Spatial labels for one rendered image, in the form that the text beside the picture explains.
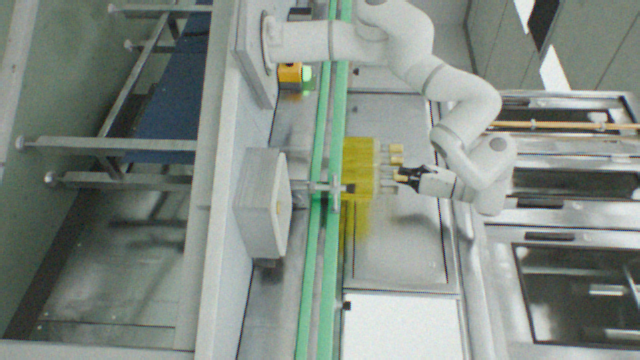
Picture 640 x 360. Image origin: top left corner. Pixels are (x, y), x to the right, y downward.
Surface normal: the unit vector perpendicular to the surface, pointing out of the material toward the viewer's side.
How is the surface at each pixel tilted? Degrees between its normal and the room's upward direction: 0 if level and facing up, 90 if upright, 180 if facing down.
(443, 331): 90
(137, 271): 90
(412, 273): 90
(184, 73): 90
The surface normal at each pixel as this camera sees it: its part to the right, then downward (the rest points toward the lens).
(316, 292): -0.04, -0.63
